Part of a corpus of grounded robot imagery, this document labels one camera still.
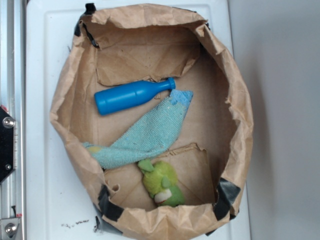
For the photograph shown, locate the blue plastic bottle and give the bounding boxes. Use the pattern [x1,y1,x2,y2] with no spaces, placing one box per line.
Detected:
[94,77,176,116]

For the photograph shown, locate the light blue terry cloth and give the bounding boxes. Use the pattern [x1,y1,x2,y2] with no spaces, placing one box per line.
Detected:
[82,97,189,169]

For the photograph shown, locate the blue sponge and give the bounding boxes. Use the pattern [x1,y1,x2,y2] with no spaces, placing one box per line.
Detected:
[169,89,194,118]

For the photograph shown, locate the green plush toy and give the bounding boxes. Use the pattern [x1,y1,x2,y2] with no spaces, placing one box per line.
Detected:
[137,159,185,207]

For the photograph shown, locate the brown paper bag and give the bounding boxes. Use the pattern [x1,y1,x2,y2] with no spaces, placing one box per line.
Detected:
[50,4,254,240]

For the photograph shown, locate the black mounting bracket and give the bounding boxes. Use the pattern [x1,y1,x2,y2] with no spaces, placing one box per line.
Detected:
[0,104,16,184]

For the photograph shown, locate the aluminium frame rail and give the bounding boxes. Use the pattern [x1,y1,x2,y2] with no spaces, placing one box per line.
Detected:
[0,0,27,240]

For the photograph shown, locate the silver corner bracket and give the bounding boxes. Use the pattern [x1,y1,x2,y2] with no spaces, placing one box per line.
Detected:
[0,217,21,240]

